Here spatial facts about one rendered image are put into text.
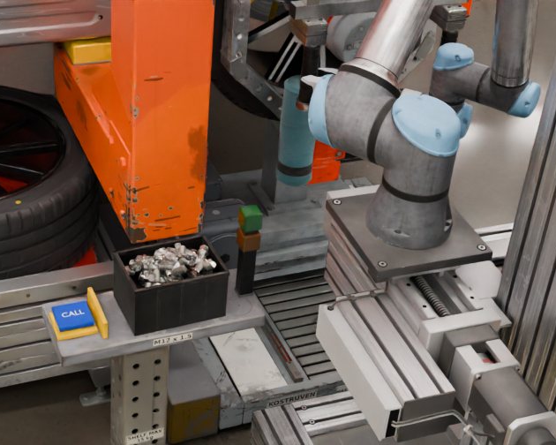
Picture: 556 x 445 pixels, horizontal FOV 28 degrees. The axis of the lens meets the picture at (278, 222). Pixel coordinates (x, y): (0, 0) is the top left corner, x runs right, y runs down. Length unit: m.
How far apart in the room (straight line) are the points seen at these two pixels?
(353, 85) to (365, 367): 0.47
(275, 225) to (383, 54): 1.13
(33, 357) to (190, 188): 0.56
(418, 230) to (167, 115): 0.60
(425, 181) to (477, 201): 1.78
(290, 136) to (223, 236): 0.29
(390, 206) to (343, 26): 0.71
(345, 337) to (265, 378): 0.89
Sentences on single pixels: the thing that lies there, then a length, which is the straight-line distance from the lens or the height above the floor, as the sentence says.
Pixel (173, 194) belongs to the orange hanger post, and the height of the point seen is 0.63.
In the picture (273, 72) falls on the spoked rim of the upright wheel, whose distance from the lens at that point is 2.75.
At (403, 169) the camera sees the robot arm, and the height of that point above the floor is 0.96.
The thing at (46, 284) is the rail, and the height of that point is 0.39.
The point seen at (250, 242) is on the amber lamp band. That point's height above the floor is 0.59.
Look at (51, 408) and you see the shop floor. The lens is 2.73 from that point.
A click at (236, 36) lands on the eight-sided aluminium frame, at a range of 2.54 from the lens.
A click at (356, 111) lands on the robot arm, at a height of 1.02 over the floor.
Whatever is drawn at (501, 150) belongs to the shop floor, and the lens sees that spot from 3.94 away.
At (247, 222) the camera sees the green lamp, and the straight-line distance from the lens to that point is 2.22.
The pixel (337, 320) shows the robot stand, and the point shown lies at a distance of 1.87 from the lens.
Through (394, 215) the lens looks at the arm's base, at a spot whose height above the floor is 0.87.
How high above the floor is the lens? 1.90
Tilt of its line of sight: 34 degrees down
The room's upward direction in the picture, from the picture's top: 6 degrees clockwise
